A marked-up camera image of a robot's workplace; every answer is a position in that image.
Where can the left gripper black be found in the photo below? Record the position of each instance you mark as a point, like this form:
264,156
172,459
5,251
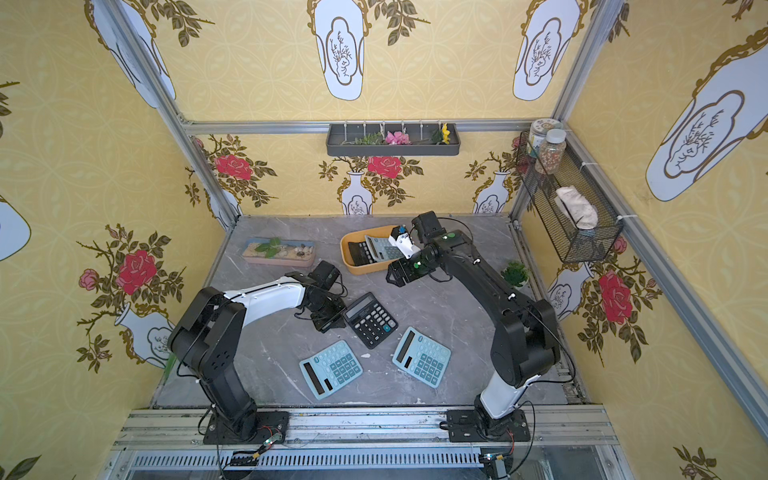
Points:
330,314

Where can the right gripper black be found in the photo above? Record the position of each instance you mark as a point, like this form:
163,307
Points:
405,271

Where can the light blue calculator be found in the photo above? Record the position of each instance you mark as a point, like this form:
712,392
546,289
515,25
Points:
330,370
382,250
421,357

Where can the large black calculator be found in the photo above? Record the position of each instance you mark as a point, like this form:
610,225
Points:
369,320

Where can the small black calculator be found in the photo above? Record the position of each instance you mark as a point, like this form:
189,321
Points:
360,254

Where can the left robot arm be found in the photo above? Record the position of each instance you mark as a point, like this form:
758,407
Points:
208,335

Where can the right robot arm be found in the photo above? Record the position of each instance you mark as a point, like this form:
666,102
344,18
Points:
525,345

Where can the yellow storage box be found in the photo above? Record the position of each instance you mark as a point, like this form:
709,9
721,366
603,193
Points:
358,237

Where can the pink tray with plants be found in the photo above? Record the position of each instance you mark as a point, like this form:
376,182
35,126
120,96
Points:
279,252

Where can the small potted green plant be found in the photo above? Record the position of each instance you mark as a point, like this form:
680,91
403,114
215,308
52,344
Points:
516,274

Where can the pink artificial flower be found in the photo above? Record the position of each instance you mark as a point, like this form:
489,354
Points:
397,138

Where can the yellow artificial flower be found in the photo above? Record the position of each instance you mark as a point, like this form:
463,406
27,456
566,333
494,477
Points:
444,134

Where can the small circuit board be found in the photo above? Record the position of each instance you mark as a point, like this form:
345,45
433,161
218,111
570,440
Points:
243,459

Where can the white crumpled cloth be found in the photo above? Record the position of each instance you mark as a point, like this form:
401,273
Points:
576,208

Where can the glass jar with nuts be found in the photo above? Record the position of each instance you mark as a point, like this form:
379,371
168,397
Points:
551,151

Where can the glass jar patterned lid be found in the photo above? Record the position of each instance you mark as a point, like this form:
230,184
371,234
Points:
538,131

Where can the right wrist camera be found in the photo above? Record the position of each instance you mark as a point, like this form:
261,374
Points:
400,239

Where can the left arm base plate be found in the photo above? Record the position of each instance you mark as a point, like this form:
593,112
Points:
264,426

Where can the grey wall shelf tray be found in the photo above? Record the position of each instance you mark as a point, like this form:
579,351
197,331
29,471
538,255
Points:
366,139

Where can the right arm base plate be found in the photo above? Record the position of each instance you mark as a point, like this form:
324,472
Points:
472,426

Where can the black wire wall basket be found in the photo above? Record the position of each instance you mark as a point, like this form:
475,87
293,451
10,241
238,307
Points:
572,245

